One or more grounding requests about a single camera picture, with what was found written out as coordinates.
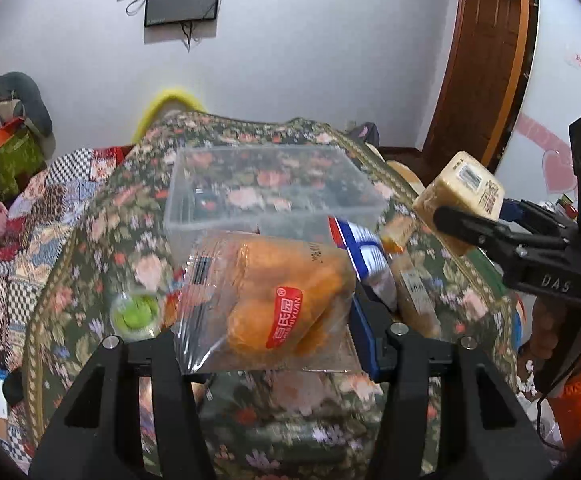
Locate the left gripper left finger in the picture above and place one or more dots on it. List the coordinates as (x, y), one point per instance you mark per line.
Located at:
(96, 431)

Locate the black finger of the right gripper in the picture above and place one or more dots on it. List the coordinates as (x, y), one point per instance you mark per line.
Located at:
(527, 241)

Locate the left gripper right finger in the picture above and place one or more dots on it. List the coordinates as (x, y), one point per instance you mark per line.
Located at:
(483, 432)

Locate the beige cake block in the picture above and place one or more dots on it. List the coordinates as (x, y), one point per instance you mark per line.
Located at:
(465, 184)

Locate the green jelly cup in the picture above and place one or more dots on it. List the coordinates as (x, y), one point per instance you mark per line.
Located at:
(136, 315)

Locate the blue white snack packet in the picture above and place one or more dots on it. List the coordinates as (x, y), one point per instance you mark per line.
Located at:
(366, 253)

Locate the orange bread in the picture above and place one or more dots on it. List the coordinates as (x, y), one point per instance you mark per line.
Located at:
(254, 302)

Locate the orange barcode biscuit pack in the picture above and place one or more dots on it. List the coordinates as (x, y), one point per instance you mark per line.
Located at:
(415, 306)

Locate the right hand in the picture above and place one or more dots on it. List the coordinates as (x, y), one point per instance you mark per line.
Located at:
(548, 318)

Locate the patchwork quilt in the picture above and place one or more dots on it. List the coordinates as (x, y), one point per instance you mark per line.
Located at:
(72, 236)

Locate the brown wooden door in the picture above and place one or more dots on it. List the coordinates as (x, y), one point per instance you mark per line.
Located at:
(485, 81)

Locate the clear plastic storage box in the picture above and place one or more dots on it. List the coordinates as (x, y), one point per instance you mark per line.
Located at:
(288, 191)

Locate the yellow headboard rim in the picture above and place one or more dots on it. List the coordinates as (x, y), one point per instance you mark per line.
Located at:
(168, 100)

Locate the grey pillow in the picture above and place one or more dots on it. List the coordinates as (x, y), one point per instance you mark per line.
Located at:
(19, 86)

